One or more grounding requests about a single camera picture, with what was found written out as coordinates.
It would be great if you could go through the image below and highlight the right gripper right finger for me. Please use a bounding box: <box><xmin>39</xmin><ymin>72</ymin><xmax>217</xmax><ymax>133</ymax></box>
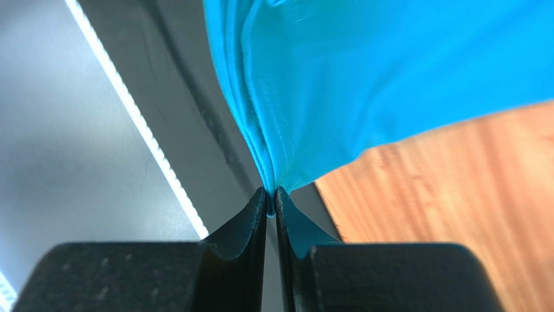
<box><xmin>275</xmin><ymin>188</ymin><xmax>503</xmax><ymax>311</ymax></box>

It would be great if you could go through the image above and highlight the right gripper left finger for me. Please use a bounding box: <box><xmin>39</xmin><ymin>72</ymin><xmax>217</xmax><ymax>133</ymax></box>
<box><xmin>14</xmin><ymin>188</ymin><xmax>267</xmax><ymax>311</ymax></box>

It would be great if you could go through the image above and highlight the black cloth strip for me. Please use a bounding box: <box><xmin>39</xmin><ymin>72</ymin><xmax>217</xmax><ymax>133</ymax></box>
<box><xmin>80</xmin><ymin>1</ymin><xmax>261</xmax><ymax>232</ymax></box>

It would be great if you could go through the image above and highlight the teal blue t-shirt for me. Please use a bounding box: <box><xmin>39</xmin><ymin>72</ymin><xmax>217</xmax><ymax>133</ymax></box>
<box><xmin>203</xmin><ymin>1</ymin><xmax>553</xmax><ymax>196</ymax></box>

